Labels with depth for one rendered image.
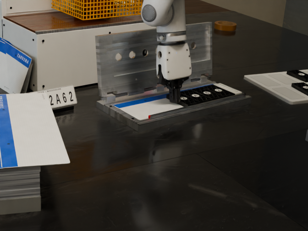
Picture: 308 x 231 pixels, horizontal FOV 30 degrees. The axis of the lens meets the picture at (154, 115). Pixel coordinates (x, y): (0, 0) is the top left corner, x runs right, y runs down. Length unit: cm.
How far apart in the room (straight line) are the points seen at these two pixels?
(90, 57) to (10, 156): 73
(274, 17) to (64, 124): 314
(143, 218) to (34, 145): 27
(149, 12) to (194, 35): 34
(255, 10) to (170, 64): 278
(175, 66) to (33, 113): 47
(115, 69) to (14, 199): 65
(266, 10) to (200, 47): 259
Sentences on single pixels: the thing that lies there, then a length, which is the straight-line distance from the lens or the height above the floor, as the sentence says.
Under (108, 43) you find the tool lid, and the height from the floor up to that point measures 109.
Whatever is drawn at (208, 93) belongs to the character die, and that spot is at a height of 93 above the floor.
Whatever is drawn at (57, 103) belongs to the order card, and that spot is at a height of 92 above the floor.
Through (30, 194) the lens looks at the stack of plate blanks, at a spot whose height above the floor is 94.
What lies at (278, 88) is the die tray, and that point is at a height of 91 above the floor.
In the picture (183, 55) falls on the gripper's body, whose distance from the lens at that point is 165.
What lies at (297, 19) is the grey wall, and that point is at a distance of 449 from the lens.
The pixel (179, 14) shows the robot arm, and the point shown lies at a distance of 162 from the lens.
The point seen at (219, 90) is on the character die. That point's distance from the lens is 180.
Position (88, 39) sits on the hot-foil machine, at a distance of 180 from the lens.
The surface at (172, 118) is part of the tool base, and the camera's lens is 159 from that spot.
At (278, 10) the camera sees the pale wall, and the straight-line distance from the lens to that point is 453.
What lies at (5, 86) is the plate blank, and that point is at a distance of 181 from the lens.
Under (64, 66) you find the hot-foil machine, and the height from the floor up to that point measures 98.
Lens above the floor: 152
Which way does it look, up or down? 22 degrees down
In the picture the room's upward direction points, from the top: 4 degrees clockwise
